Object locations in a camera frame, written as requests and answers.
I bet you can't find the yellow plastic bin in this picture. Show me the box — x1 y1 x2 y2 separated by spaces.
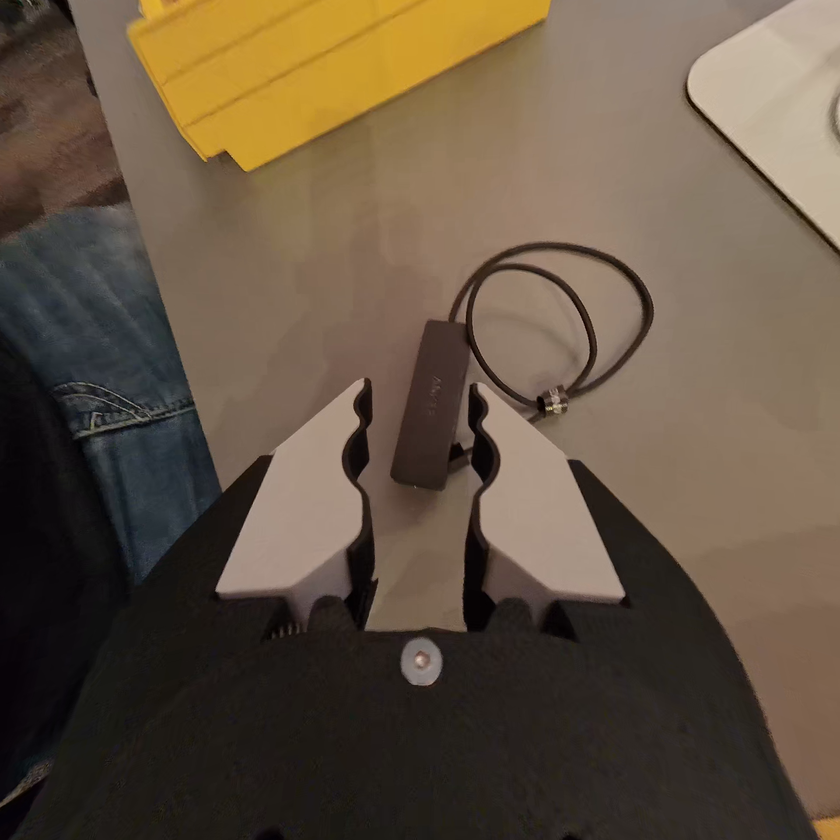
126 0 552 173

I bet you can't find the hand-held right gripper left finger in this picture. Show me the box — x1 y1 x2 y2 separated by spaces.
215 377 380 634

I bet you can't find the black hub cable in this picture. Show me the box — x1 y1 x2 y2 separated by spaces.
448 241 655 473

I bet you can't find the person's leg in jeans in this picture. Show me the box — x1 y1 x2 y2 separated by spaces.
0 206 221 585

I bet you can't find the black slim usb hub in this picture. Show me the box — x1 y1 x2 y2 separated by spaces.
389 319 470 490

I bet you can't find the white metal stand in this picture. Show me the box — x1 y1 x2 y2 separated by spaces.
686 0 840 253

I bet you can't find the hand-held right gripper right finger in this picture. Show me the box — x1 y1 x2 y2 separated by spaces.
462 382 627 634

